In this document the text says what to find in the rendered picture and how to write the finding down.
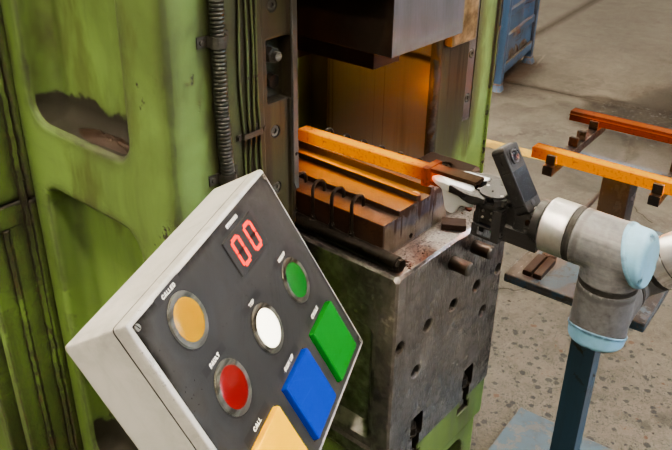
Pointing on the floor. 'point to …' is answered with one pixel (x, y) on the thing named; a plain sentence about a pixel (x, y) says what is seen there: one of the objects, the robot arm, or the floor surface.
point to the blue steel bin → (518, 16)
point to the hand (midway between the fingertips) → (442, 173)
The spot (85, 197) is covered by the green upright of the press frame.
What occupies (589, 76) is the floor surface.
